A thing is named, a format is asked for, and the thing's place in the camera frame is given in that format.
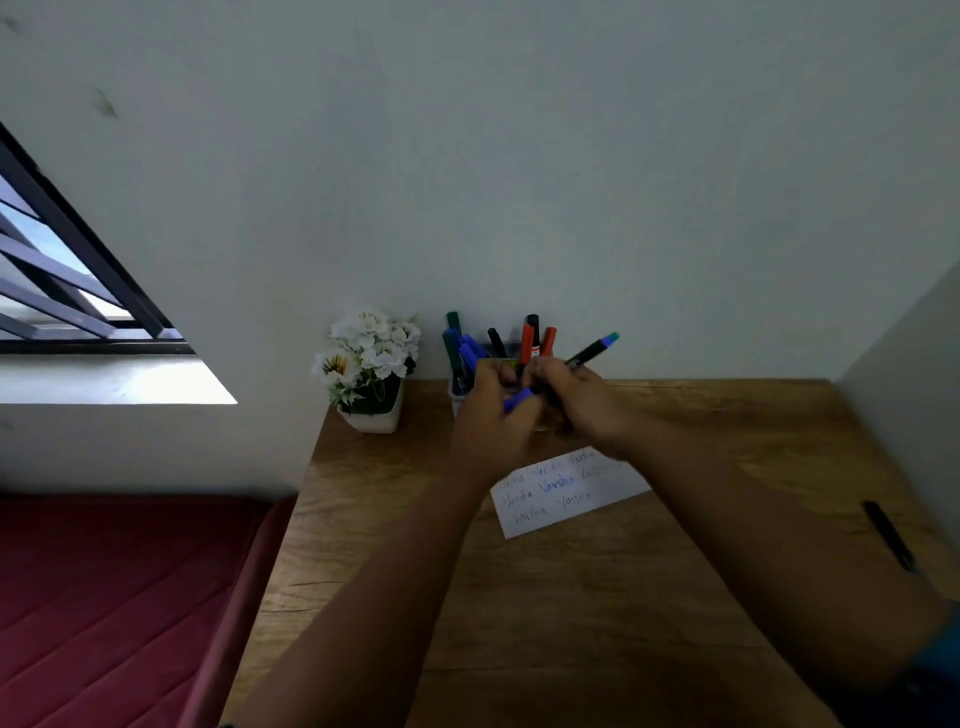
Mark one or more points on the person's right forearm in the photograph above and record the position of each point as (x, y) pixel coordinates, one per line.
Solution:
(765, 555)

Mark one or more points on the black marker with teal end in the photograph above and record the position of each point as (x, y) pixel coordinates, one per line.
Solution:
(592, 350)

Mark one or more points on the person's right fingers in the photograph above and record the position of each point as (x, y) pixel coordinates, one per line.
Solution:
(550, 375)

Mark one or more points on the white paper with handwriting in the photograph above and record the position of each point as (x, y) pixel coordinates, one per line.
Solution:
(559, 499)

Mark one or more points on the red quilted mattress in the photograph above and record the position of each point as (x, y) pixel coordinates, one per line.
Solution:
(112, 607)

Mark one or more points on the person's left fingers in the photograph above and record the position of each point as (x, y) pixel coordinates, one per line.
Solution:
(504, 382)

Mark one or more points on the person's right hand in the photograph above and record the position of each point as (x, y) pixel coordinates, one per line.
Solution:
(589, 409)

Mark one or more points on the white potted flower plant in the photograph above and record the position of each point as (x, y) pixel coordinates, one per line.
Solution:
(369, 360)

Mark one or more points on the black pen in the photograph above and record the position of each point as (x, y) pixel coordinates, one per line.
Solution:
(889, 536)

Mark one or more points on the clear pen holder cup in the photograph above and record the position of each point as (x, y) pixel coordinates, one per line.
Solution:
(455, 403)

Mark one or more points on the white window sill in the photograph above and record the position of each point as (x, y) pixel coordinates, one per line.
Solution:
(112, 379)

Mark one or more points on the dark barred window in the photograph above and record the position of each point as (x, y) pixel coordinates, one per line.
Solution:
(67, 277)

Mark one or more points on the person's left forearm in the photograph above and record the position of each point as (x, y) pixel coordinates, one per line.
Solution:
(375, 607)

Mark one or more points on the blue marker cap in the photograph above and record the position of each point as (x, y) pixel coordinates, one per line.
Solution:
(517, 400)

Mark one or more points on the bunch of coloured markers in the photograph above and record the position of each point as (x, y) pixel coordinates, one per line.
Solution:
(469, 352)

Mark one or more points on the person's left hand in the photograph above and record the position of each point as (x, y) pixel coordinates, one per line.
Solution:
(487, 439)

